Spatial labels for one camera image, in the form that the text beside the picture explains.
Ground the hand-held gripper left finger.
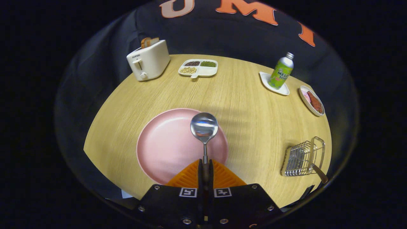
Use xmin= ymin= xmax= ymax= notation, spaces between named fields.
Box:
xmin=135 ymin=159 xmax=205 ymax=229

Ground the metal fork wooden handle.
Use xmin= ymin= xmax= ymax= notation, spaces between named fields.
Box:
xmin=293 ymin=146 xmax=329 ymax=184

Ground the perforated metal tray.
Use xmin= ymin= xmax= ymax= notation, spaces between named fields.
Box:
xmin=280 ymin=136 xmax=326 ymax=177

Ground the metal spoon wooden handle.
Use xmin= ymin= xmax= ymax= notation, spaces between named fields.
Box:
xmin=190 ymin=112 xmax=219 ymax=166

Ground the brown steak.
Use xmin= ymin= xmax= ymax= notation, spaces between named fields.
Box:
xmin=307 ymin=91 xmax=323 ymax=114

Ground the white divided dish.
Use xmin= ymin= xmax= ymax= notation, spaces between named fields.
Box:
xmin=178 ymin=59 xmax=218 ymax=79

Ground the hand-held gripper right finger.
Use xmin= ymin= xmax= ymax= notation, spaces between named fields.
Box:
xmin=205 ymin=159 xmax=282 ymax=229

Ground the white toaster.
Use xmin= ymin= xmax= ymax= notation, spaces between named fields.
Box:
xmin=126 ymin=40 xmax=170 ymax=81

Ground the white square coaster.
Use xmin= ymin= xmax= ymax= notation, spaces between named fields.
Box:
xmin=259 ymin=71 xmax=290 ymax=96

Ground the pink round plate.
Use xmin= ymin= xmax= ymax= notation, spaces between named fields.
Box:
xmin=136 ymin=108 xmax=229 ymax=185

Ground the white oval food plate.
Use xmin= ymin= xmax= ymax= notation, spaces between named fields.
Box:
xmin=299 ymin=85 xmax=325 ymax=116

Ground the green soda bottle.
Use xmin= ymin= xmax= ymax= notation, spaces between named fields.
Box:
xmin=268 ymin=52 xmax=294 ymax=90

